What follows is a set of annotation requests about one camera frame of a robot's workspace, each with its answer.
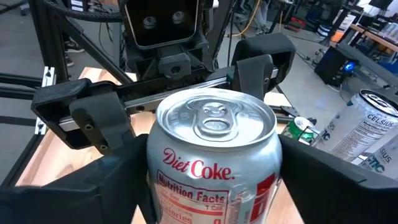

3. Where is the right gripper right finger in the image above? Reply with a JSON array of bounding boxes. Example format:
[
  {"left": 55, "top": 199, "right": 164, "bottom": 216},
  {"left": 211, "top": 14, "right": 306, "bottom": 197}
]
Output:
[{"left": 278, "top": 134, "right": 398, "bottom": 224}]

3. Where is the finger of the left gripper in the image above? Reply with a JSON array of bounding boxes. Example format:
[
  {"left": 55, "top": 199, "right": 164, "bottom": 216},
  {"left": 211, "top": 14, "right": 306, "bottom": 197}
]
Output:
[
  {"left": 233, "top": 54, "right": 275, "bottom": 101},
  {"left": 68, "top": 91, "right": 137, "bottom": 156}
]

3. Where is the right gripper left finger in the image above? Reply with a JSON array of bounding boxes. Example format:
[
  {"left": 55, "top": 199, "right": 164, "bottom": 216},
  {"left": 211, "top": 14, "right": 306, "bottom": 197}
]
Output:
[{"left": 0, "top": 133, "right": 156, "bottom": 224}]

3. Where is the white Celsius slim can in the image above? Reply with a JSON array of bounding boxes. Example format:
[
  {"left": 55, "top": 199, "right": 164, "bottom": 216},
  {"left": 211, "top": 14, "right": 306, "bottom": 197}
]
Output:
[{"left": 357, "top": 127, "right": 398, "bottom": 183}]

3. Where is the slim can black lid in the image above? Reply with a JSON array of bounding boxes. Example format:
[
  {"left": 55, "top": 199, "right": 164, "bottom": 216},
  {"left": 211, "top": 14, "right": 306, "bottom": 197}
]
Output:
[{"left": 312, "top": 88, "right": 398, "bottom": 162}]

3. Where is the silver Diet Coke can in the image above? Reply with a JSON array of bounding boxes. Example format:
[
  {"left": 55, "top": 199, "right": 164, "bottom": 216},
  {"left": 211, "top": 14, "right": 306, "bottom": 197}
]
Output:
[{"left": 146, "top": 88, "right": 284, "bottom": 224}]

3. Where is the green Sprite can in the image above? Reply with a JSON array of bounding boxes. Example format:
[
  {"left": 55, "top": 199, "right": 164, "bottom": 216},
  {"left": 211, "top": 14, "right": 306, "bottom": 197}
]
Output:
[{"left": 281, "top": 116, "right": 317, "bottom": 146}]

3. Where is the black device blue light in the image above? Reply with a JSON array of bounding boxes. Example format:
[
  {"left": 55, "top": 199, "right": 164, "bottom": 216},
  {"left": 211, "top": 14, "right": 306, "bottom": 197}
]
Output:
[{"left": 313, "top": 45, "right": 358, "bottom": 88}]

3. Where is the wooden workbench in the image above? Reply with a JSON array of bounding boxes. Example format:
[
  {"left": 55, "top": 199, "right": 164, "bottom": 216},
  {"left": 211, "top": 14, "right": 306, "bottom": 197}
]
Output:
[{"left": 349, "top": 23, "right": 398, "bottom": 54}]

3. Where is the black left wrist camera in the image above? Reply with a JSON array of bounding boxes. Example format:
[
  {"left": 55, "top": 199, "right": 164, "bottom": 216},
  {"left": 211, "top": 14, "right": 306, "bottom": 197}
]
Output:
[{"left": 123, "top": 0, "right": 201, "bottom": 50}]

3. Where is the yellow floor cable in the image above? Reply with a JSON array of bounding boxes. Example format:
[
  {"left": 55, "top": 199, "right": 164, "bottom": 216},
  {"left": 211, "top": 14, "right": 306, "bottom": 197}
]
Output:
[{"left": 228, "top": 0, "right": 262, "bottom": 38}]

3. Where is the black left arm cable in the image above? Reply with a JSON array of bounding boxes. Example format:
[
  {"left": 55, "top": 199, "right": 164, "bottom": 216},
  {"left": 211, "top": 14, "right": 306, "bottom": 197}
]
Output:
[{"left": 43, "top": 0, "right": 125, "bottom": 23}]

